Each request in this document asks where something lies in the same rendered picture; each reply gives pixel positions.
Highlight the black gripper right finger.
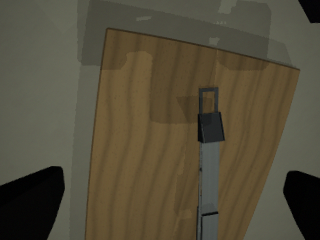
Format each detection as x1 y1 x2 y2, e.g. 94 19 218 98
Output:
283 171 320 240

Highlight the light brown wooden board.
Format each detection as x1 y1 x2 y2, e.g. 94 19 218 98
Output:
84 28 301 240

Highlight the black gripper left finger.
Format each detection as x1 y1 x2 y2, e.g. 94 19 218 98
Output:
0 167 65 240

